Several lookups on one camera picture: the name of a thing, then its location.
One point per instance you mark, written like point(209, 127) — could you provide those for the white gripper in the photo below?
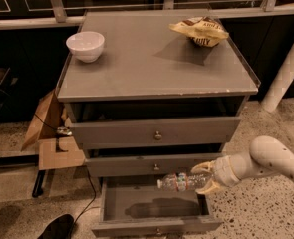
point(224, 172)

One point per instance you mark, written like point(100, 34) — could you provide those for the clear plastic water bottle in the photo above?
point(181, 182)

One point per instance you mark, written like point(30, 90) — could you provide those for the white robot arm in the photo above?
point(266, 156)

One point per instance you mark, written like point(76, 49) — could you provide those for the grey middle drawer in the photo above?
point(146, 165)

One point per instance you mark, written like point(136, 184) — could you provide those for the grey drawer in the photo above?
point(146, 165)
point(134, 206)
point(154, 132)

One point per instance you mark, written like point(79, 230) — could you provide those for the grey top drawer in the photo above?
point(154, 132)

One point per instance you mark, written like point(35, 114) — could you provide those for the grey bottom drawer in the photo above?
point(134, 206)

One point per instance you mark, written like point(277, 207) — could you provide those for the grey wooden drawer cabinet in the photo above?
point(148, 72)

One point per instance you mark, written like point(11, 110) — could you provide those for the yellow chip bag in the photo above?
point(203, 31)

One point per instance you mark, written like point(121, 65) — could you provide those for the black shoe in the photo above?
point(60, 228)

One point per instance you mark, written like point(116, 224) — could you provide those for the brown cardboard box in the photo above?
point(55, 151)

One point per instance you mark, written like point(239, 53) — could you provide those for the black metal stand leg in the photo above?
point(37, 190)

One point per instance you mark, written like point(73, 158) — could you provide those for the white ceramic bowl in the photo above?
point(86, 46)

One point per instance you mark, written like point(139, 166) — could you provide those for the white window railing frame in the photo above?
point(120, 10)

